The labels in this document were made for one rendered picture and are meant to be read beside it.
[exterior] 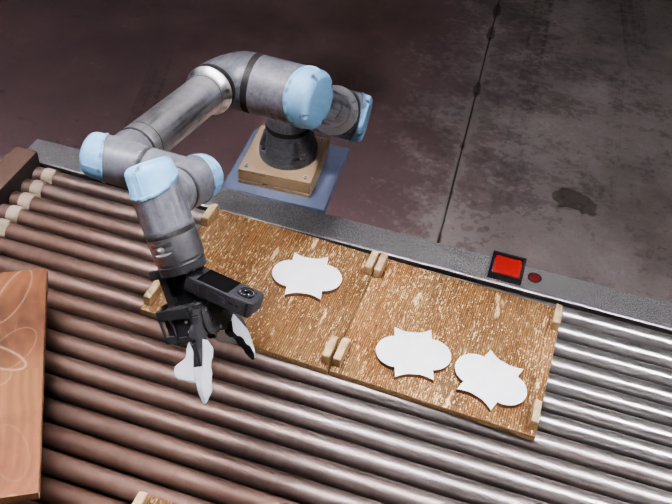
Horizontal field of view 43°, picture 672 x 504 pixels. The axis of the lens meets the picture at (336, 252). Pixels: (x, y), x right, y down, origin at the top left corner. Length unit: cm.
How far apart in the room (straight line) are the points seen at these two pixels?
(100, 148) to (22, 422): 48
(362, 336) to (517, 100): 269
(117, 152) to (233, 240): 62
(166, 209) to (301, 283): 65
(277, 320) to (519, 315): 51
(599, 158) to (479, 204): 69
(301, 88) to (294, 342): 50
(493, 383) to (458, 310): 21
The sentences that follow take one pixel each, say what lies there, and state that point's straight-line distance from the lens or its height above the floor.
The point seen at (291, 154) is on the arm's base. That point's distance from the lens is 215.
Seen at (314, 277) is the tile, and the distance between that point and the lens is 186.
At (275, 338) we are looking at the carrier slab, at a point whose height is 94.
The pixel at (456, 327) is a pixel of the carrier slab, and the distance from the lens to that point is 182.
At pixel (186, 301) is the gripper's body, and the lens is 130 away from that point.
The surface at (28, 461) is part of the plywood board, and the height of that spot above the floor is 104.
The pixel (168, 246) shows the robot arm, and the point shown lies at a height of 140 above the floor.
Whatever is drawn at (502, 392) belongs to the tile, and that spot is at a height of 95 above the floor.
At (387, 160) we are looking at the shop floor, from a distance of 376.
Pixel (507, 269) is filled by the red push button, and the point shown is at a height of 93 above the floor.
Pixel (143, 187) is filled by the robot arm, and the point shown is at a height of 147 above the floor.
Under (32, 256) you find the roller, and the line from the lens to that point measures 200.
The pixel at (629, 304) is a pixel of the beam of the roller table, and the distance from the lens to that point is 202.
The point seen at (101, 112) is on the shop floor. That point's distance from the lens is 403.
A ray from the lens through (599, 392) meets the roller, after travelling 182.
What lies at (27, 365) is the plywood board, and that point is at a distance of 162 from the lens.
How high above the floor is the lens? 226
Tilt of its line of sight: 43 degrees down
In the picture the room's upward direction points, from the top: 6 degrees clockwise
